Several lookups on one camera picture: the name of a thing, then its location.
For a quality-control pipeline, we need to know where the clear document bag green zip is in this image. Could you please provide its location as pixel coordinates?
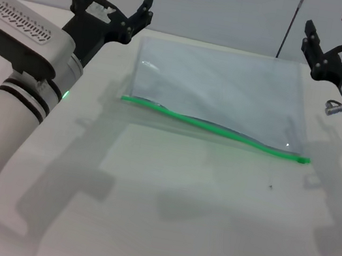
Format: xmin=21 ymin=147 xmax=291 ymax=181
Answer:
xmin=114 ymin=33 xmax=329 ymax=168

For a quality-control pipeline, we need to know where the silver right arm cable plug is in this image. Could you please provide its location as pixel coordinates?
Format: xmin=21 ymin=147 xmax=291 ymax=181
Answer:
xmin=323 ymin=99 xmax=342 ymax=119

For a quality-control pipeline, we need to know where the green zipper slider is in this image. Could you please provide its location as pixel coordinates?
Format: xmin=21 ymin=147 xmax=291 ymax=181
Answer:
xmin=295 ymin=155 xmax=313 ymax=168

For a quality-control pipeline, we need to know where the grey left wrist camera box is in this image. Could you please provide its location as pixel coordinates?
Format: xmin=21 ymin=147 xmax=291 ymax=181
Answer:
xmin=0 ymin=0 xmax=82 ymax=83

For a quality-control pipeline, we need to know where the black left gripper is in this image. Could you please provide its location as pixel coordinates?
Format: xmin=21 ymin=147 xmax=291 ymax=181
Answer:
xmin=55 ymin=0 xmax=157 ymax=78

